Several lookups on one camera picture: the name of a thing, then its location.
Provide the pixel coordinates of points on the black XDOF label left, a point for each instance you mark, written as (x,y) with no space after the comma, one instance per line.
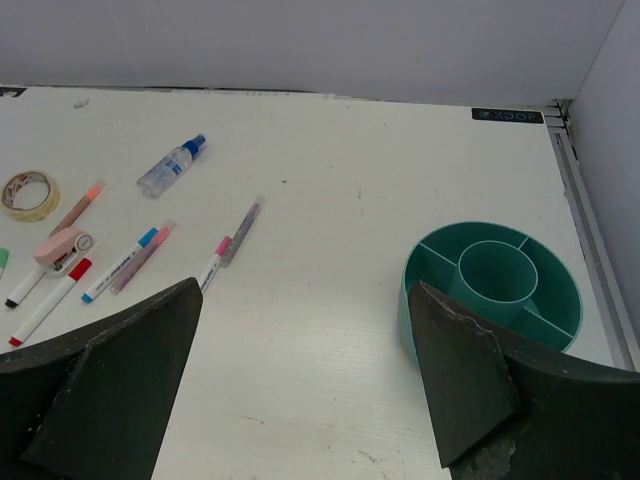
(11,92)

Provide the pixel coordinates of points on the green cap white marker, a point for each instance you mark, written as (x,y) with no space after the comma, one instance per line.
(4,255)

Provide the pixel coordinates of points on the pink mini stapler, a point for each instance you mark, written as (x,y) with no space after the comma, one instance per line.
(63,250)

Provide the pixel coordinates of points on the purple clear gel pen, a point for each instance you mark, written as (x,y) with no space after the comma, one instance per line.
(230,246)

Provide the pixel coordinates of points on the blue cap white marker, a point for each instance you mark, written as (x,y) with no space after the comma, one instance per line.
(105,280)

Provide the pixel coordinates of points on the red cap white marker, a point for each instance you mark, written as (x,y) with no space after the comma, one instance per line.
(22,334)

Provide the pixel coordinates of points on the pink cap white marker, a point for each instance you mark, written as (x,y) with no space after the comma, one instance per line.
(213,266)

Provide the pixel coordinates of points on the black cap white marker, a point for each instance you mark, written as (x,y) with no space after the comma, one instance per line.
(25,287)

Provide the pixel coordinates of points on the beige tape roll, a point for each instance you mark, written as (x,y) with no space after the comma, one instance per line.
(30,196)

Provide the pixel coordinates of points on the clear blue spray bottle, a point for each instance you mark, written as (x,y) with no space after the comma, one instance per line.
(166,172)

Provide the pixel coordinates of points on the brown orange highlighter pen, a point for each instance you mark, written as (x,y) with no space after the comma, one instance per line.
(78,209)

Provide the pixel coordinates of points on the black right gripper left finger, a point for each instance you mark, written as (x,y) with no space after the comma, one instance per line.
(95,403)

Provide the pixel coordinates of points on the black xdof label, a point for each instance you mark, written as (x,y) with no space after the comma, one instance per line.
(507,115)
(11,92)

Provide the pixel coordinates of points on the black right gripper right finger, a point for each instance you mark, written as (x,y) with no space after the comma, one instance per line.
(503,406)

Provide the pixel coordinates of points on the teal round organizer container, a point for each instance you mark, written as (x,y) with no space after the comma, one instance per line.
(499,273)

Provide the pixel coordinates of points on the pink clear highlighter pen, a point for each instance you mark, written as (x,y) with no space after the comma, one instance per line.
(142,257)

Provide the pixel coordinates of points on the black XDOF label right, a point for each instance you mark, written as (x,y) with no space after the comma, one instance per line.
(507,115)

